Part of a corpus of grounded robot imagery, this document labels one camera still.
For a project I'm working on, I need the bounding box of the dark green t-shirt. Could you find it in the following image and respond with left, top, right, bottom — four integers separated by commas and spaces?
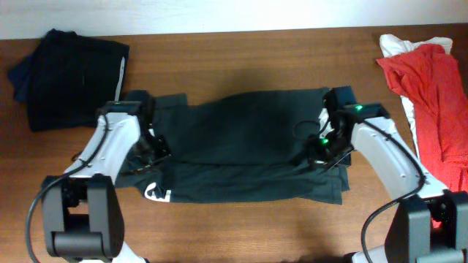
116, 88, 349, 204

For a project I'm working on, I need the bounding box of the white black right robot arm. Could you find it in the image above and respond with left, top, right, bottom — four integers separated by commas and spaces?
311, 105, 467, 263

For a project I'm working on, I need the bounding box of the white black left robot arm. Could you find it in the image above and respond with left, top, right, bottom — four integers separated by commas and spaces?
40, 113, 154, 262

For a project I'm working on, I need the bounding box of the folded black clothes stack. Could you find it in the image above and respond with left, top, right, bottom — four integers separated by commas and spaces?
7, 29, 129, 132

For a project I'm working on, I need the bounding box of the white garment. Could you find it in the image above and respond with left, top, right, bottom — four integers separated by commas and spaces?
380, 34, 453, 158

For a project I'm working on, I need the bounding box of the red garment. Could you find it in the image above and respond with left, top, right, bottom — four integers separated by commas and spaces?
377, 44, 467, 192

